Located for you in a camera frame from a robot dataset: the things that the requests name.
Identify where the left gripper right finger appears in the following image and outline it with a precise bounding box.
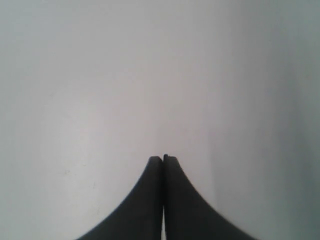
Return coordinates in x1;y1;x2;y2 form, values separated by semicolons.
163;154;252;240

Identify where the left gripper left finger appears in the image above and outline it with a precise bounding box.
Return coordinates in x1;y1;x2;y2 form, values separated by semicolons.
80;156;164;240

